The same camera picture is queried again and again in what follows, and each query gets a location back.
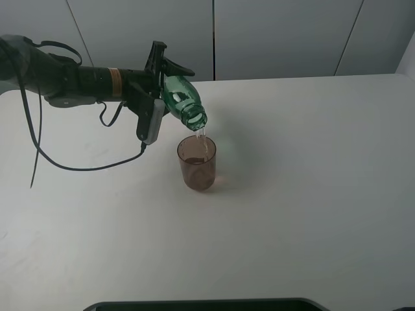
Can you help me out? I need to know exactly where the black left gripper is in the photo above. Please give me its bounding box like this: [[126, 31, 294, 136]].
[[124, 41, 195, 137]]

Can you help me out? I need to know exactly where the green transparent water bottle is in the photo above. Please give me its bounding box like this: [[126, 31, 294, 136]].
[[162, 76, 208, 132]]

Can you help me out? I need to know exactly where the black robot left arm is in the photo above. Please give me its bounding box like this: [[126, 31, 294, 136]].
[[1, 35, 195, 142]]

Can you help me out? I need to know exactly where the pink translucent plastic cup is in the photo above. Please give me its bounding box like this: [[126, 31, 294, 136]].
[[176, 135, 217, 192]]

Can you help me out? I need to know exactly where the black tray edge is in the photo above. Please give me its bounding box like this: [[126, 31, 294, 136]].
[[86, 298, 327, 311]]

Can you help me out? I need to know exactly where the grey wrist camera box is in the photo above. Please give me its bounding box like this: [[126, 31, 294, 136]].
[[143, 99, 165, 145]]

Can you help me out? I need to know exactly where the black camera cable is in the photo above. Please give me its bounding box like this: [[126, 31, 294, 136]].
[[18, 40, 147, 189]]

